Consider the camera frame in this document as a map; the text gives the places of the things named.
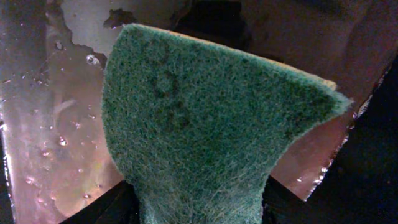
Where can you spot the green yellow sponge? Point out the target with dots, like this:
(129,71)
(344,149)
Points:
(197,127)

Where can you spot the black square tray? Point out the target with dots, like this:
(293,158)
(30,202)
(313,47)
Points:
(52,59)

